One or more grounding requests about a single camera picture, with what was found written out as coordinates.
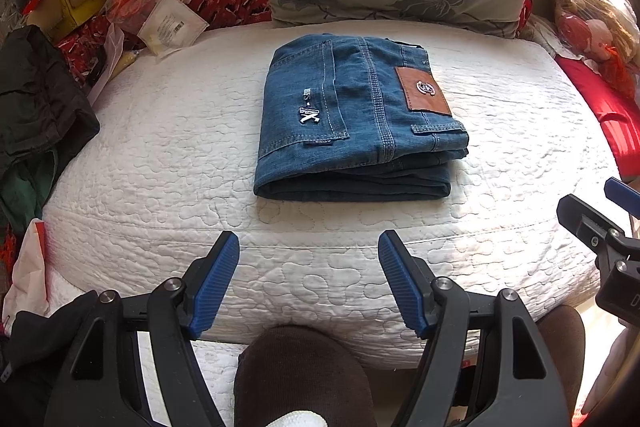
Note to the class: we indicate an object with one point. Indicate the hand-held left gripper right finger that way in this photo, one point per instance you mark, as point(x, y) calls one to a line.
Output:
point(400, 277)

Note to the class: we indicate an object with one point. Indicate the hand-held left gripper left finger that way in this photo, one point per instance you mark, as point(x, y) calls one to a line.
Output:
point(215, 277)

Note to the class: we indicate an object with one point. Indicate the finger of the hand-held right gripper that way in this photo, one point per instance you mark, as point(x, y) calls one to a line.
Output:
point(620, 192)
point(582, 219)

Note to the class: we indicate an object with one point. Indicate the blue denim pants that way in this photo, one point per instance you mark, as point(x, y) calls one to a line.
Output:
point(350, 117)

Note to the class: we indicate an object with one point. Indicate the red plastic item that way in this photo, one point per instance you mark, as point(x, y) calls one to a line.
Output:
point(605, 107)

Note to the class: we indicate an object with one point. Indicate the person's right leg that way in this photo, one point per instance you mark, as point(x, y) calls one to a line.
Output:
point(562, 347)

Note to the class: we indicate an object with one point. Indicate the person's leg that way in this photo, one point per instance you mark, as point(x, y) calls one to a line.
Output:
point(562, 347)
point(300, 372)

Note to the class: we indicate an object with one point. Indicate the white quilted bed cover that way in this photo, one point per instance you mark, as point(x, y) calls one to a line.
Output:
point(175, 167)

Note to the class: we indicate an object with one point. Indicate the person's left leg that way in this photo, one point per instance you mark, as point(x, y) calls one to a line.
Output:
point(300, 372)

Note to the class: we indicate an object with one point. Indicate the blond doll in plastic bag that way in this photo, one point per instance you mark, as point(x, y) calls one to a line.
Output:
point(595, 22)

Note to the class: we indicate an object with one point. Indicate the white and orange plastic bag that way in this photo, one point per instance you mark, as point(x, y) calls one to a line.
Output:
point(27, 277)

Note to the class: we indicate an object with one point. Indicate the black cloth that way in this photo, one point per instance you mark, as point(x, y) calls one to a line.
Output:
point(35, 347)

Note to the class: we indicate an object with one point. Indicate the yellow cloth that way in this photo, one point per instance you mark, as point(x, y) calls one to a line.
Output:
point(127, 62)

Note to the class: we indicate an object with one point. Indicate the dark jacket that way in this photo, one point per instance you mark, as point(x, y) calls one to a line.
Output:
point(40, 107)

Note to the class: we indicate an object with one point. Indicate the pale lilac plastic bag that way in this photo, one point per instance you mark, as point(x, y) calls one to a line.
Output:
point(107, 57)

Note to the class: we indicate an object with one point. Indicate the white packet in clear wrap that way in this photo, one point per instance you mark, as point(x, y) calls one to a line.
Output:
point(170, 24)

